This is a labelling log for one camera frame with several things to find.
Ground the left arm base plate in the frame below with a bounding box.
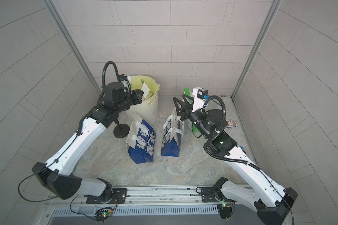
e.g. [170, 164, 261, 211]
[85, 188, 128, 204]

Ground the circuit board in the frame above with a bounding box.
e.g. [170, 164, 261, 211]
[94, 207, 113, 223]
[217, 204, 235, 220]

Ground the aluminium rail frame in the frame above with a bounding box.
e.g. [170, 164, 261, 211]
[39, 179, 285, 225]

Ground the left circuit board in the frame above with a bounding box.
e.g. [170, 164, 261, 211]
[94, 207, 113, 223]

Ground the right circuit board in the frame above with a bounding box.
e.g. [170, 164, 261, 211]
[217, 204, 235, 220]

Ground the green white paper bag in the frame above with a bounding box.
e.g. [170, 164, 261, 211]
[183, 87, 207, 137]

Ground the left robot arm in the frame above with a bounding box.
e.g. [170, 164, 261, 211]
[32, 82, 144, 203]

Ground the cream trash bin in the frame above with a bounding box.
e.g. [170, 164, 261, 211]
[123, 75, 161, 126]

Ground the small card box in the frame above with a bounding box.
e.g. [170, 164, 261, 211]
[226, 120, 237, 128]

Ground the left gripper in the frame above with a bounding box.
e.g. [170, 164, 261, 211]
[114, 88, 144, 114]

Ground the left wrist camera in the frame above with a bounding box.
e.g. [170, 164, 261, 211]
[119, 74, 132, 88]

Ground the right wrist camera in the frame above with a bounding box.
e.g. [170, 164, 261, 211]
[192, 87, 209, 112]

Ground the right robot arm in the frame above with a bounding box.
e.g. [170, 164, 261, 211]
[173, 94, 298, 225]

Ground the yellow-green bin liner bag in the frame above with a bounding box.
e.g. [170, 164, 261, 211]
[131, 76, 160, 94]

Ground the shredded paper in bin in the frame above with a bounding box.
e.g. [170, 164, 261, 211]
[140, 82, 154, 101]

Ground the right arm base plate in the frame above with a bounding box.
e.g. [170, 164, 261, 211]
[198, 187, 227, 203]

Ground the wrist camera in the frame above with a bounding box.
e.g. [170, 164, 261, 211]
[192, 87, 209, 112]
[119, 74, 132, 88]

